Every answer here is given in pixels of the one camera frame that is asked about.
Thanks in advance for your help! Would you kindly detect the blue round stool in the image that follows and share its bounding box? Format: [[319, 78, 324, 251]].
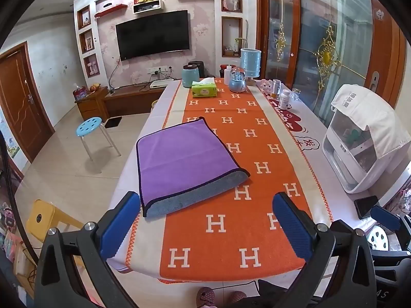
[[76, 117, 122, 161]]

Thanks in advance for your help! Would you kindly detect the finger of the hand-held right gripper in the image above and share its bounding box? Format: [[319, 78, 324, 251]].
[[370, 205, 401, 232]]

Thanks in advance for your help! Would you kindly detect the black television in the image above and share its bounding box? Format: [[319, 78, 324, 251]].
[[116, 10, 191, 61]]

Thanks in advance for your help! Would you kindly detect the white printed tablecloth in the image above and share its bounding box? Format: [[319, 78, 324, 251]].
[[106, 77, 411, 284]]

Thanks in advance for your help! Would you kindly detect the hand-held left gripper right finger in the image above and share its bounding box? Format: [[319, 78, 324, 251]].
[[272, 192, 379, 308]]

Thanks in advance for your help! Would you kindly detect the white box wall shelf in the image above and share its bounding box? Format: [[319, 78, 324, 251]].
[[133, 0, 161, 15]]

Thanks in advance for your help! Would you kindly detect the pink slipper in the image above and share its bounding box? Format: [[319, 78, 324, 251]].
[[225, 290, 248, 306], [196, 287, 216, 308]]

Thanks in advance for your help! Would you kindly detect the floral cloth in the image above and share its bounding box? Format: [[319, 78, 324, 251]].
[[385, 189, 411, 215]]

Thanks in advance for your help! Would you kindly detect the orange printed blanket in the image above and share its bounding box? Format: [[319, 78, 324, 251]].
[[127, 78, 331, 284]]

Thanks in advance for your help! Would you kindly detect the pink tissue pack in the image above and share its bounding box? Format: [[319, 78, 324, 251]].
[[72, 85, 88, 101]]

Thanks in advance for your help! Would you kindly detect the wooden drawer cabinet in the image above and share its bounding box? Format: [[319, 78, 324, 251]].
[[74, 87, 110, 121]]

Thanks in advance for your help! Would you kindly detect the white round stool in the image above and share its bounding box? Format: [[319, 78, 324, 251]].
[[368, 225, 391, 251]]

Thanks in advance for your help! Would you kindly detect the black kitchen appliance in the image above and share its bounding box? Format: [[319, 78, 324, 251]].
[[188, 61, 209, 78]]

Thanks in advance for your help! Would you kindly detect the blue snow globe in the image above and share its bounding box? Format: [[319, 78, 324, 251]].
[[229, 66, 247, 93]]

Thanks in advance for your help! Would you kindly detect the light blue bucket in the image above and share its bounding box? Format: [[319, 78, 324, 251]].
[[240, 48, 260, 79]]

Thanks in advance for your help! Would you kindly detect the wooden door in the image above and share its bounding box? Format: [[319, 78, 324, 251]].
[[0, 43, 55, 164]]

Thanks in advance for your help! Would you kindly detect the yellow plastic stool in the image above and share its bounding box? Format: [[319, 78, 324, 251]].
[[26, 199, 86, 243]]

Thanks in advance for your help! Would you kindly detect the red wall shelf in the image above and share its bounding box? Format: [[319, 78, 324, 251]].
[[95, 4, 128, 17]]

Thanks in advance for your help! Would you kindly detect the teal jar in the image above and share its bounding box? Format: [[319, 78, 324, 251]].
[[182, 64, 200, 88]]

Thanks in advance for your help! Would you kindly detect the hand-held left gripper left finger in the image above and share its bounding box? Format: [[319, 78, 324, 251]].
[[34, 191, 142, 308]]

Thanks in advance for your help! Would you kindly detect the white countertop appliance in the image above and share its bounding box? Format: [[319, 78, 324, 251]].
[[322, 103, 406, 194]]

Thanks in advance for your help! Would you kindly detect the purple towel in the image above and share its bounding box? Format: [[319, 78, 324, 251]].
[[135, 117, 251, 218]]

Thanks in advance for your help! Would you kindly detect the green tissue box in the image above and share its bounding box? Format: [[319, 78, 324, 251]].
[[192, 78, 218, 99]]

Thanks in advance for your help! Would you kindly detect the wooden television cabinet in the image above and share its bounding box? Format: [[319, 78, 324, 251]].
[[102, 83, 171, 118]]

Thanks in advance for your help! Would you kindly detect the glass sliding door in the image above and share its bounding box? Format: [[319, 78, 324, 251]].
[[257, 0, 409, 111]]

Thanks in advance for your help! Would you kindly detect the black phone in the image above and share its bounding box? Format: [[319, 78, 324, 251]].
[[354, 195, 381, 219]]

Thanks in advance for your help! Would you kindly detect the white cloth cover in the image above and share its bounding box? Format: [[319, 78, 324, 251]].
[[331, 84, 408, 161]]

